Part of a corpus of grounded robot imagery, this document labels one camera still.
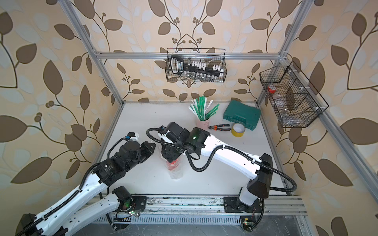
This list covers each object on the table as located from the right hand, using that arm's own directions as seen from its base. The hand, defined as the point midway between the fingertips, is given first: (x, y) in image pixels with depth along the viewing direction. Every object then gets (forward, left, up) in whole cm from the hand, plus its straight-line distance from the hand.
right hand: (169, 150), depth 70 cm
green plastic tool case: (+39, -46, -18) cm, 62 cm away
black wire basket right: (+21, -65, +11) cm, 69 cm away
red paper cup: (-6, -1, -5) cm, 8 cm away
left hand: (+4, +8, 0) cm, 9 cm away
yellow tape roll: (+25, -43, -21) cm, 54 cm away
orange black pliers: (+28, -28, -22) cm, 45 cm away
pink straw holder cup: (+26, -18, -15) cm, 35 cm away
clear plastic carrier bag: (-6, -2, -9) cm, 11 cm away
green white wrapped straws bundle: (+34, -18, -9) cm, 39 cm away
